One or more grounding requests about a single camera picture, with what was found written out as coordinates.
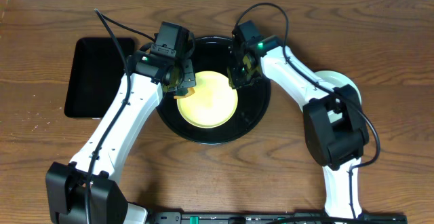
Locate yellow plate with sauce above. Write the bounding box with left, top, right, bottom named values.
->
left=176, top=71, right=238, bottom=129

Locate yellow green scrub sponge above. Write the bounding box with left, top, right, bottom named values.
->
left=174, top=87, right=195, bottom=99

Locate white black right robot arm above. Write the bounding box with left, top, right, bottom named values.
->
left=228, top=21, right=369, bottom=219

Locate light green clean plate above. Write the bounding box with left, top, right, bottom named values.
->
left=315, top=71, right=362, bottom=123

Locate round black tray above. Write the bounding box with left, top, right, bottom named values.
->
left=157, top=36, right=271, bottom=145

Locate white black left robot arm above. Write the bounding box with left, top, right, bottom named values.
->
left=45, top=22, right=196, bottom=223

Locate black rectangular tray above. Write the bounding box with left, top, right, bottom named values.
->
left=64, top=37, right=124, bottom=118

